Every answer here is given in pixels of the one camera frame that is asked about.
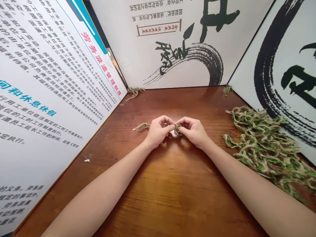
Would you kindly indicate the person's left hand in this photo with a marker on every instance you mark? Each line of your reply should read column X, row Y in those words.
column 155, row 130

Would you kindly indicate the person's right hand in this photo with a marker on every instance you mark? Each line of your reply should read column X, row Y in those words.
column 196, row 133

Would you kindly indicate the jute twine with green leaves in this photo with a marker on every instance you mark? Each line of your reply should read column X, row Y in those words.
column 177, row 128

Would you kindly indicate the tangled jute twine scrap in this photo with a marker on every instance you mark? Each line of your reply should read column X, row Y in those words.
column 135, row 90

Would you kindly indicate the small green leafy twine scrap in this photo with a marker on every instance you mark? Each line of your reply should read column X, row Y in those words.
column 227, row 89

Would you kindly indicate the pile of leafy jute twine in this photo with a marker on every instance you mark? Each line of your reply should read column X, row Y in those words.
column 261, row 145

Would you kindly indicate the white board with brush swirl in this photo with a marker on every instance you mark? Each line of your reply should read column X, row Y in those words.
column 177, row 42

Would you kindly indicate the white board with blue text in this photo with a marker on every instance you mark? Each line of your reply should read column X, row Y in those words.
column 47, row 81

